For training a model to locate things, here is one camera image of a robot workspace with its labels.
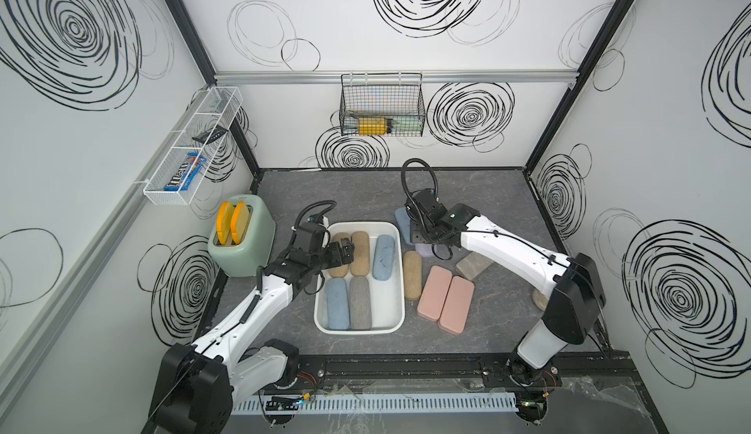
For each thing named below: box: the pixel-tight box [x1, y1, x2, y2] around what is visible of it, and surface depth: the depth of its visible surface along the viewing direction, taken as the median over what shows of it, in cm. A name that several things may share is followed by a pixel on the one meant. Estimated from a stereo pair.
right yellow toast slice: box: [230, 201, 250, 245], surface depth 80 cm
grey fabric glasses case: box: [348, 275, 372, 331], surface depth 84 cm
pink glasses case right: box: [438, 275, 476, 337], surface depth 85 cm
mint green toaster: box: [207, 193, 277, 278], surface depth 82 cm
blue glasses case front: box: [371, 234, 396, 281], surface depth 93 cm
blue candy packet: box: [163, 152, 208, 192], surface depth 71 cm
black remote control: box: [191, 124, 229, 145], surface depth 82 cm
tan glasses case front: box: [350, 230, 371, 277], surface depth 93 cm
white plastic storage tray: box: [312, 220, 406, 336], surface depth 86 cm
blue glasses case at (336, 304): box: [325, 277, 351, 331], surface depth 84 cm
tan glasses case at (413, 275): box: [402, 250, 423, 301], surface depth 90 cm
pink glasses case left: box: [416, 264, 453, 323], surface depth 87 cm
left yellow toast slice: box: [216, 201, 234, 246], surface depth 80 cm
